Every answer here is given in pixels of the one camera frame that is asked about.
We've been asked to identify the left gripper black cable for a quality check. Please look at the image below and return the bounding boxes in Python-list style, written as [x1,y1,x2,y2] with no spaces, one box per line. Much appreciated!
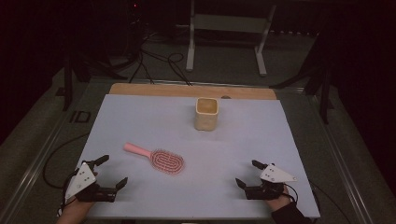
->
[61,167,82,206]

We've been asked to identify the pink hairbrush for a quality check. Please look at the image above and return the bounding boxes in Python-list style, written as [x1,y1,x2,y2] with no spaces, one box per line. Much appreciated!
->
[122,142,186,177]

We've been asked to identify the person's right hand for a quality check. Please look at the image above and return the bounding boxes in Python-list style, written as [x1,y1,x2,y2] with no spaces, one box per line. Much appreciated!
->
[265,186,295,213]

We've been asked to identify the bundle of black floor cables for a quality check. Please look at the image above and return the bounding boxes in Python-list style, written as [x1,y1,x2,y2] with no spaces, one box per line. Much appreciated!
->
[122,29,192,87]

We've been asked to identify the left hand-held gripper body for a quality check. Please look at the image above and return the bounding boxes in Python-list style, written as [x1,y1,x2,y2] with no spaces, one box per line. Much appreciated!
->
[64,161,119,203]

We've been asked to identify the black tripod stand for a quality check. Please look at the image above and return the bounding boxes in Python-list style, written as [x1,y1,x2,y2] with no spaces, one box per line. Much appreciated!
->
[268,29,336,126]
[55,52,129,112]

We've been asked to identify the black floor cable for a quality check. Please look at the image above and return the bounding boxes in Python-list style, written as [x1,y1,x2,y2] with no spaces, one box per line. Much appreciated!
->
[42,132,92,190]
[308,179,353,224]

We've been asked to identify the metal frame rail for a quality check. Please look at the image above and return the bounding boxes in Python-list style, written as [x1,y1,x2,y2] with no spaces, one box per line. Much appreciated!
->
[0,78,94,224]
[306,91,375,224]

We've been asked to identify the pale blue table mat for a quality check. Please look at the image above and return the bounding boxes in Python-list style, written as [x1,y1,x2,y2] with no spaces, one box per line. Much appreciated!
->
[74,93,321,220]

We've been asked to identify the beige square cup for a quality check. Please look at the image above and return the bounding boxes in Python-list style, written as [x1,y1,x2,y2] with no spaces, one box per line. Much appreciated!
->
[194,96,219,133]

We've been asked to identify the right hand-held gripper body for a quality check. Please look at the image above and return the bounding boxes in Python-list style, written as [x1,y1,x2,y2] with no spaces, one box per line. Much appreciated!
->
[244,163,298,201]

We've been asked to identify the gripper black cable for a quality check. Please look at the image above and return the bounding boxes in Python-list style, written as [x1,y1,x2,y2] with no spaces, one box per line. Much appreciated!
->
[61,167,82,206]
[281,182,300,203]

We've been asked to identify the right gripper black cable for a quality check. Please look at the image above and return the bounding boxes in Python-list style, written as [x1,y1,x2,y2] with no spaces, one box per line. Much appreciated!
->
[281,182,300,203]

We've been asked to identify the white metal stand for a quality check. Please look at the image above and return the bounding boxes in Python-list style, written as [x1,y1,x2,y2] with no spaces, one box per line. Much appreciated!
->
[185,0,277,77]

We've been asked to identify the person's left hand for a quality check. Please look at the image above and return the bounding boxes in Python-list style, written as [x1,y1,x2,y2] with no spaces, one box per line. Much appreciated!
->
[56,199,96,224]

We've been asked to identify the wooden table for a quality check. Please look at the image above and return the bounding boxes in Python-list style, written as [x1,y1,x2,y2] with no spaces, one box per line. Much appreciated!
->
[108,82,277,101]

